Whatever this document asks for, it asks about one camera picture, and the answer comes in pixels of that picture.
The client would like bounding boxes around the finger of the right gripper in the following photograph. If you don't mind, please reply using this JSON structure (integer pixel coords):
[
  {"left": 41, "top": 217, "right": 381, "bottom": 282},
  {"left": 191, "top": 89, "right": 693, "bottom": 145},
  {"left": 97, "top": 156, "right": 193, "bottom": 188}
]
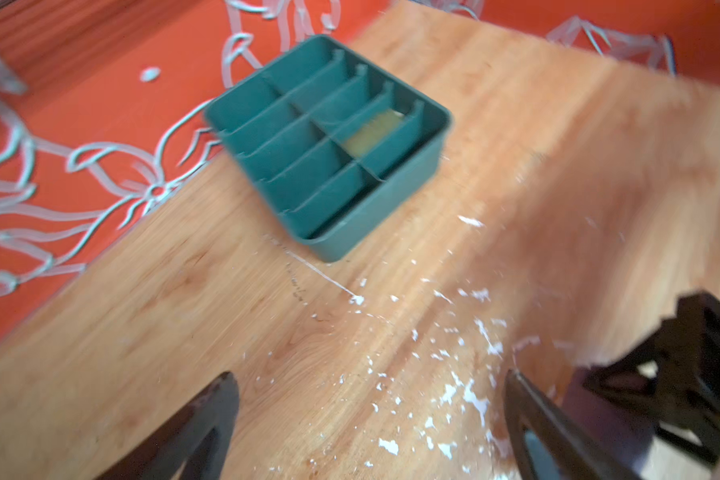
[{"left": 583, "top": 341, "right": 666, "bottom": 408}]

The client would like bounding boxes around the purple striped sock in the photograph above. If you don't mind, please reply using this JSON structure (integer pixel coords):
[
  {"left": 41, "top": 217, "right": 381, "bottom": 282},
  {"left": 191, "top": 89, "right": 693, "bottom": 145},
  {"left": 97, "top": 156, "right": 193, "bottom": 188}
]
[{"left": 561, "top": 366, "right": 657, "bottom": 474}]

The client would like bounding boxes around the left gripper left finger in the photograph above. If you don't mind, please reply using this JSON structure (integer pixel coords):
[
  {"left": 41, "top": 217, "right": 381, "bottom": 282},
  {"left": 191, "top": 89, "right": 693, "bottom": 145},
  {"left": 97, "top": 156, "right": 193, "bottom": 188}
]
[{"left": 98, "top": 371, "right": 240, "bottom": 479}]

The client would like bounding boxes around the green compartment tray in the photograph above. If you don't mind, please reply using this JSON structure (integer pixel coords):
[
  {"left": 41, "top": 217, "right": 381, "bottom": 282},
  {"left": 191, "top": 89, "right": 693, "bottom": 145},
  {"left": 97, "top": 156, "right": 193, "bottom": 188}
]
[{"left": 205, "top": 35, "right": 452, "bottom": 263}]

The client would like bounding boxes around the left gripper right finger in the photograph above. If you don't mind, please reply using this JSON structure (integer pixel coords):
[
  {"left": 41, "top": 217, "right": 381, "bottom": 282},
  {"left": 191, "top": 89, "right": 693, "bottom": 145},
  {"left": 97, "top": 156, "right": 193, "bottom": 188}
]
[{"left": 504, "top": 370, "right": 639, "bottom": 479}]

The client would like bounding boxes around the green striped sock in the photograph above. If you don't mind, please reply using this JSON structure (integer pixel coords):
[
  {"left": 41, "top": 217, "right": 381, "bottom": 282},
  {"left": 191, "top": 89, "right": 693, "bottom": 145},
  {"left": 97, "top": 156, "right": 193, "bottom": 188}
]
[{"left": 342, "top": 109, "right": 405, "bottom": 158}]

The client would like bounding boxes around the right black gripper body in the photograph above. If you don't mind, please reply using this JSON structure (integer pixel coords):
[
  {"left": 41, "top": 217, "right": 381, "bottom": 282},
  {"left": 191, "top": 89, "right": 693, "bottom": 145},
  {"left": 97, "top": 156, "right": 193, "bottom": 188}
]
[{"left": 657, "top": 291, "right": 720, "bottom": 466}]

